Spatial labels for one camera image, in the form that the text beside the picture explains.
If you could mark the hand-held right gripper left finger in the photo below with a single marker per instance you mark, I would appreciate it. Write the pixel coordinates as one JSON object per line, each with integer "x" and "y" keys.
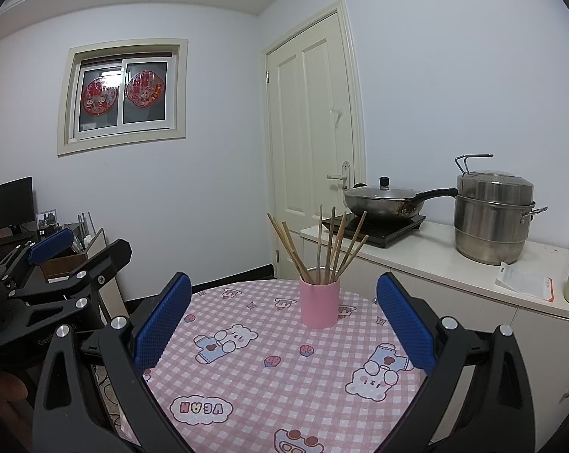
{"x": 164, "y": 321}

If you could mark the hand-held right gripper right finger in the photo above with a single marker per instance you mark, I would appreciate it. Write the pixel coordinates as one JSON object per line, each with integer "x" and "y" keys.
{"x": 407, "y": 323}

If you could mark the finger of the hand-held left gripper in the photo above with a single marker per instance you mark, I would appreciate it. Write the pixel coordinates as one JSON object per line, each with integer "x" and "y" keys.
{"x": 51, "y": 245}
{"x": 107, "y": 264}

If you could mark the pink cup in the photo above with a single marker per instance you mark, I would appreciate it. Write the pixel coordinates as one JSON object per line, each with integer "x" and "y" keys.
{"x": 318, "y": 307}

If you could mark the bunch of wooden chopsticks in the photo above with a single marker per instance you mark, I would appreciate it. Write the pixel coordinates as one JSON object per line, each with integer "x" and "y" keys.
{"x": 319, "y": 245}

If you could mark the brown wooden box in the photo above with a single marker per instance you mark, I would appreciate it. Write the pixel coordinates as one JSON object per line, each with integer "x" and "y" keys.
{"x": 60, "y": 268}

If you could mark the white leaning board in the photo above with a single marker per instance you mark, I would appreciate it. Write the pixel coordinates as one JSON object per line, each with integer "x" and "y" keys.
{"x": 111, "y": 303}

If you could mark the grey metal rods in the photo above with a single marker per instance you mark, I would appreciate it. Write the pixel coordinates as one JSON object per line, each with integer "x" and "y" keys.
{"x": 86, "y": 226}

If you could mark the black computer monitor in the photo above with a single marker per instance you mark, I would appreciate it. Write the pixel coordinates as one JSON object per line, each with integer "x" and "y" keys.
{"x": 11, "y": 200}

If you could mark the white kitchen cabinet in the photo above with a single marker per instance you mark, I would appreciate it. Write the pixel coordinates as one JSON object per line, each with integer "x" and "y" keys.
{"x": 435, "y": 260}

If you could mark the black induction cooker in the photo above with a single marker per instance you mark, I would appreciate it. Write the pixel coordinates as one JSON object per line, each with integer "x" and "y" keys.
{"x": 394, "y": 234}

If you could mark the white paper booklet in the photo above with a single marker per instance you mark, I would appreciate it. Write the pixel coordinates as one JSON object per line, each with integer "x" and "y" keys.
{"x": 520, "y": 282}

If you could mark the stainless steel steamer pot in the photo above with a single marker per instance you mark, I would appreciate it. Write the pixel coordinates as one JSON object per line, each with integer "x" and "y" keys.
{"x": 492, "y": 231}

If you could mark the glass wok lid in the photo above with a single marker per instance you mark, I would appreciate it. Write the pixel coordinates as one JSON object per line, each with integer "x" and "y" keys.
{"x": 374, "y": 193}

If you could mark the red round window sticker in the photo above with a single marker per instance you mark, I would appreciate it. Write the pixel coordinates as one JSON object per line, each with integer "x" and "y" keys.
{"x": 100, "y": 96}
{"x": 144, "y": 88}

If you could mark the cream framed window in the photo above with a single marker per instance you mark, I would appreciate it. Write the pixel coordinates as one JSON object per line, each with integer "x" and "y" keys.
{"x": 123, "y": 96}

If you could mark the cream panel door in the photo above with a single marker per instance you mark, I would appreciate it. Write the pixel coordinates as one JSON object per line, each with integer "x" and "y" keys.
{"x": 294, "y": 151}

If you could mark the white door hook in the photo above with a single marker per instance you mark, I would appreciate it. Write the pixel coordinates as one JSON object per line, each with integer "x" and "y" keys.
{"x": 336, "y": 115}

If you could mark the small photo frame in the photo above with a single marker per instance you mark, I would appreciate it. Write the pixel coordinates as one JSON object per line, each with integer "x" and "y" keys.
{"x": 47, "y": 218}

